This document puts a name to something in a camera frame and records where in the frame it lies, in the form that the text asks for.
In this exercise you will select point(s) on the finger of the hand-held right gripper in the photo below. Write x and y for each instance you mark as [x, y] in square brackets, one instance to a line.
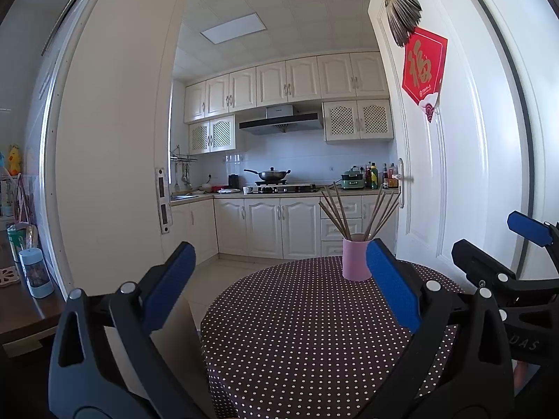
[528, 227]
[469, 253]

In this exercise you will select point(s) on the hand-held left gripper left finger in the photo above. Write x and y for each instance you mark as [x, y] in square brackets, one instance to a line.
[170, 288]

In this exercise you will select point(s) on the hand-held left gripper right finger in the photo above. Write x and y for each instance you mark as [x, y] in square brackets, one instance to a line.
[393, 288]

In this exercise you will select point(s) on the pink cup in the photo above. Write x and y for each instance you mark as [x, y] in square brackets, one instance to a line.
[353, 262]

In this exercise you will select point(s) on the group of wooden chopsticks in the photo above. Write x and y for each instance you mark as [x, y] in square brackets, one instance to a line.
[343, 228]

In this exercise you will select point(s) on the white door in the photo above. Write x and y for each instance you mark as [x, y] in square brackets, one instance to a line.
[458, 161]

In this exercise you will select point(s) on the kitchen sink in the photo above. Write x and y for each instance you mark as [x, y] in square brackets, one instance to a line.
[183, 196]

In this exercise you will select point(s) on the brown polka dot tablecloth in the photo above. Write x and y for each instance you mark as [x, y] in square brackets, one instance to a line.
[305, 336]

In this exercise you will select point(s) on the white lower cabinets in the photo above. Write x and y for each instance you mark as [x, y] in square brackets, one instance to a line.
[262, 227]

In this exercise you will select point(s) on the white cabinets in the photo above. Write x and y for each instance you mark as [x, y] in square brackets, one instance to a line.
[262, 227]
[279, 80]

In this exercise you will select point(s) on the cluster of condiment bottles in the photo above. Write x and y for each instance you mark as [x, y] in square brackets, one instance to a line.
[374, 176]

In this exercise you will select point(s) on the green electric grill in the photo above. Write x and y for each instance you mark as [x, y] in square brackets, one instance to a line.
[353, 181]

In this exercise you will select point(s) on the black kettle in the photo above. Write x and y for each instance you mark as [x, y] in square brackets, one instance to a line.
[233, 181]

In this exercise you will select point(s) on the blue water bottle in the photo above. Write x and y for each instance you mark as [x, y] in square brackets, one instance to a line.
[37, 275]

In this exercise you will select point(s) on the gas stove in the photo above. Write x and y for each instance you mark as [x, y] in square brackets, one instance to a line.
[284, 188]

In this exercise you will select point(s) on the dark wooden side table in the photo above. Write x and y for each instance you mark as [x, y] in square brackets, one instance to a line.
[22, 314]

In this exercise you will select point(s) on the metal wok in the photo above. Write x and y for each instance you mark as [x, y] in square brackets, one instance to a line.
[273, 176]

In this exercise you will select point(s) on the lattice door cabinet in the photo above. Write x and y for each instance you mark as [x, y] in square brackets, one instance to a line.
[358, 120]
[212, 135]

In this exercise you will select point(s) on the green bottle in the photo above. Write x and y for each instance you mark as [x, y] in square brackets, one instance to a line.
[17, 240]

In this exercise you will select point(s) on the cream door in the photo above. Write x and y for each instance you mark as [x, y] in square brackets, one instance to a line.
[109, 139]

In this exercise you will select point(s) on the white coaster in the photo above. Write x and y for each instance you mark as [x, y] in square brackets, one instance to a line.
[8, 277]

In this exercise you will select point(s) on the red door poster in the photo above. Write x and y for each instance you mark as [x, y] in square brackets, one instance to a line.
[421, 70]

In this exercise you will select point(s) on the range hood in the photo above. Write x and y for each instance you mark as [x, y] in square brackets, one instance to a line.
[279, 122]

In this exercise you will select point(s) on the yellow duck toy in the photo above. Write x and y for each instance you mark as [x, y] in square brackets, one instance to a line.
[15, 159]

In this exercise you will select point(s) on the white upper cabinets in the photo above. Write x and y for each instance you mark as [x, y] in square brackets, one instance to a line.
[279, 80]

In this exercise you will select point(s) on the grey feather fan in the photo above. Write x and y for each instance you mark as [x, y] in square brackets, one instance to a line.
[404, 13]

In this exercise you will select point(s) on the ceiling light panel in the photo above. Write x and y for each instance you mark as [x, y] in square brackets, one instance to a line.
[233, 28]

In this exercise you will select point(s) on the wall utensil rack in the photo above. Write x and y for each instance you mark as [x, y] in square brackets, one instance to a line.
[183, 159]

